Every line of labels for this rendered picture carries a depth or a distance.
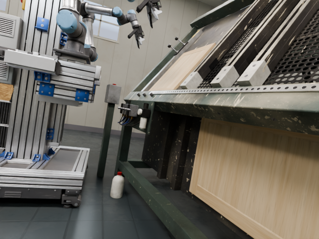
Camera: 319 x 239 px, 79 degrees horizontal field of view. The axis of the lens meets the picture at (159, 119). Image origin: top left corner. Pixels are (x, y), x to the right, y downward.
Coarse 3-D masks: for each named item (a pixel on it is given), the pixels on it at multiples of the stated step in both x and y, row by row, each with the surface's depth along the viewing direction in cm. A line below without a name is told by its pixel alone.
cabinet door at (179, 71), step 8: (200, 48) 166; (208, 48) 152; (184, 56) 182; (192, 56) 166; (200, 56) 151; (176, 64) 180; (184, 64) 164; (192, 64) 150; (168, 72) 179; (176, 72) 164; (184, 72) 151; (160, 80) 177; (168, 80) 163; (176, 80) 150; (152, 88) 175; (160, 88) 160; (168, 88) 148; (176, 88) 141
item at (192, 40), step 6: (198, 36) 204; (192, 42) 202; (186, 48) 199; (180, 54) 197; (174, 60) 194; (168, 66) 192; (162, 72) 190; (156, 78) 187; (150, 84) 185; (144, 90) 183
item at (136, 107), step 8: (128, 104) 157; (136, 104) 170; (144, 104) 140; (152, 104) 141; (120, 112) 174; (128, 112) 155; (136, 112) 151; (144, 112) 138; (152, 112) 140; (120, 120) 169; (128, 120) 158; (136, 120) 165; (144, 120) 140; (136, 128) 162; (144, 128) 141
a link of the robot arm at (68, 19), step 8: (64, 0) 120; (72, 0) 121; (64, 8) 118; (72, 8) 120; (56, 16) 117; (64, 16) 117; (72, 16) 118; (64, 24) 118; (72, 24) 119; (80, 24) 129; (72, 32) 123; (80, 32) 130
